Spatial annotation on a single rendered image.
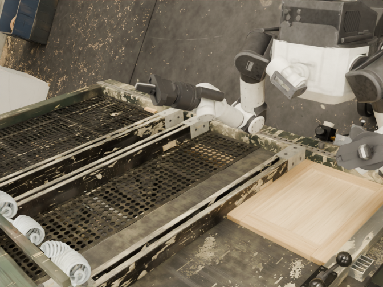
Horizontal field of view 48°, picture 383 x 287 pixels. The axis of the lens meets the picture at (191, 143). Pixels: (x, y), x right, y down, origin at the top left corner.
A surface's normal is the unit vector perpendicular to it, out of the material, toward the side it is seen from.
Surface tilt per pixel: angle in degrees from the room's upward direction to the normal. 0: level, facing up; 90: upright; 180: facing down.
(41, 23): 90
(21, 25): 90
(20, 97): 90
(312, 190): 60
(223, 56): 0
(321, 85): 23
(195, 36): 0
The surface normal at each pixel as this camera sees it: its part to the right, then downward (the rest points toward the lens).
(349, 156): -0.46, 0.01
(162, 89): 0.47, -0.68
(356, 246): -0.07, -0.89
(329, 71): -0.71, 0.24
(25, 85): 0.69, 0.31
